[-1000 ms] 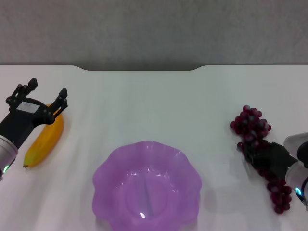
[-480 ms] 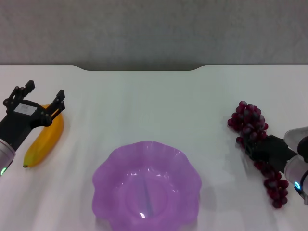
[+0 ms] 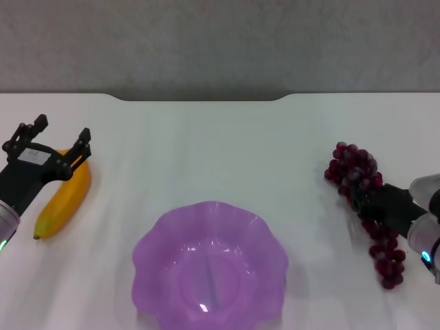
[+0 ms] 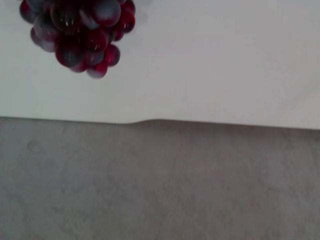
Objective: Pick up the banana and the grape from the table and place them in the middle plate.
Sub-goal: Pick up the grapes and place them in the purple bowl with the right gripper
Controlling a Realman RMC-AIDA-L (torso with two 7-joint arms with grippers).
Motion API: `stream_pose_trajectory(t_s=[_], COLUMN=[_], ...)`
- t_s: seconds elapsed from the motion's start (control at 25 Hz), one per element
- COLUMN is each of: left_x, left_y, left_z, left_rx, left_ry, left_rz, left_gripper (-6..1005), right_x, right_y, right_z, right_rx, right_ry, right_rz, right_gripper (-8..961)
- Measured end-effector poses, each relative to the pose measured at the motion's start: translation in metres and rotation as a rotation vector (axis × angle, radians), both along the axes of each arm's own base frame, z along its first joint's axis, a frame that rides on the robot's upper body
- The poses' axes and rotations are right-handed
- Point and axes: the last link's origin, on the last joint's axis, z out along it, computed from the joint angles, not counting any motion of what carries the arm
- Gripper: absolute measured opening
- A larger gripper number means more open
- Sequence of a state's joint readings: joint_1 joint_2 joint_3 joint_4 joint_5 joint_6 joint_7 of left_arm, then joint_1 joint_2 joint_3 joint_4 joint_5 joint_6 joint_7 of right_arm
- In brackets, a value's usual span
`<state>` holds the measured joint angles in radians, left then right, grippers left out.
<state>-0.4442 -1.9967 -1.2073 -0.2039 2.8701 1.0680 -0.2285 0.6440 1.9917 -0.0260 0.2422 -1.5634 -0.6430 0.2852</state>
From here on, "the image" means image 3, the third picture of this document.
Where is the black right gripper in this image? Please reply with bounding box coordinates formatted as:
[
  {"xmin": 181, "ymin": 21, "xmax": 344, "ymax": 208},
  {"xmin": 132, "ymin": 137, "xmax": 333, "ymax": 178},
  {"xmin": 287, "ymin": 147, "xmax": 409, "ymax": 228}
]
[{"xmin": 353, "ymin": 184, "xmax": 427, "ymax": 238}]

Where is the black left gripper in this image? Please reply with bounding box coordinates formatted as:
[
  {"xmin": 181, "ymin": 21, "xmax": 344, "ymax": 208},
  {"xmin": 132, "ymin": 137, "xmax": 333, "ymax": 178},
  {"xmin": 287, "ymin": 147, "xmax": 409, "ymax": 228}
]
[{"xmin": 0, "ymin": 114, "xmax": 92, "ymax": 217}]

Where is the dark red grape bunch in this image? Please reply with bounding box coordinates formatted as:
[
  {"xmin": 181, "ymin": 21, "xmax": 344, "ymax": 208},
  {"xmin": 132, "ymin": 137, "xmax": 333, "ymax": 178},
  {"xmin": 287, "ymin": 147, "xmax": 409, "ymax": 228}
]
[{"xmin": 324, "ymin": 141, "xmax": 407, "ymax": 290}]

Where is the yellow banana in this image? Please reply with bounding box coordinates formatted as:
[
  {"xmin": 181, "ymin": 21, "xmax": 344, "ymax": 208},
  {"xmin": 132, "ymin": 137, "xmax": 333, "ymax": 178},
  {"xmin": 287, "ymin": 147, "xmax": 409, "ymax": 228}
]
[{"xmin": 33, "ymin": 148, "xmax": 93, "ymax": 241}]

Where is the purple wavy plastic bowl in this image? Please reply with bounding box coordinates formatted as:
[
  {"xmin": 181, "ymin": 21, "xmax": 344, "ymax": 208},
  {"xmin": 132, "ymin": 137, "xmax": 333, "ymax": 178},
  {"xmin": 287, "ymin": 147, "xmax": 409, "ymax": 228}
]
[{"xmin": 131, "ymin": 201, "xmax": 289, "ymax": 330}]

